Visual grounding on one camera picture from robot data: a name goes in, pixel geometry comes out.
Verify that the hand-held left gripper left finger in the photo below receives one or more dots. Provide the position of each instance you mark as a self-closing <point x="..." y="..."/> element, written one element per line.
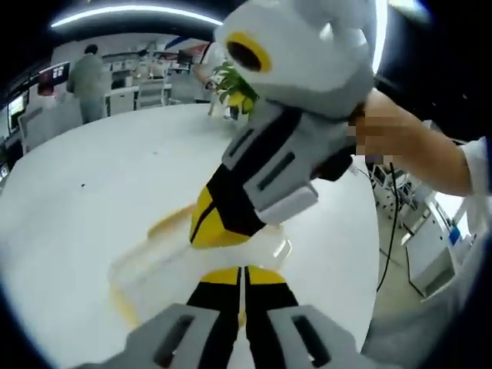
<point x="173" y="338"/>

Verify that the white cabinet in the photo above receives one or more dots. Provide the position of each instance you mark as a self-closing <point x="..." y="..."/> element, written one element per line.
<point x="434" y="246"/>

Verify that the green potted plant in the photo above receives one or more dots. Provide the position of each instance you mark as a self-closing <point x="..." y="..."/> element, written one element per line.
<point x="234" y="86"/>

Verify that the white office chair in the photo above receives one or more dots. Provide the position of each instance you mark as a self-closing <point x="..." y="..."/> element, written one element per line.
<point x="150" y="95"/>

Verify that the clear container with plastic buckle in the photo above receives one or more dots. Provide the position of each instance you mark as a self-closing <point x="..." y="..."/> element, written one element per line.
<point x="161" y="269"/>

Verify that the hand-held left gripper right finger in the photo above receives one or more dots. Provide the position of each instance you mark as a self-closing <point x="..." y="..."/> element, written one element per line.
<point x="292" y="338"/>

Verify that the person's right hand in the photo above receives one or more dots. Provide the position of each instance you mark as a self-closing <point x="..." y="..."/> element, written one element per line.
<point x="401" y="127"/>

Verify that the dark computer monitor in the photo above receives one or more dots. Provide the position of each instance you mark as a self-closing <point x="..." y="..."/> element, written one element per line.
<point x="54" y="78"/>

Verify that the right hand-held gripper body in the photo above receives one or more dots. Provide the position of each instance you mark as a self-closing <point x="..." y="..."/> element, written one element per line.
<point x="307" y="57"/>

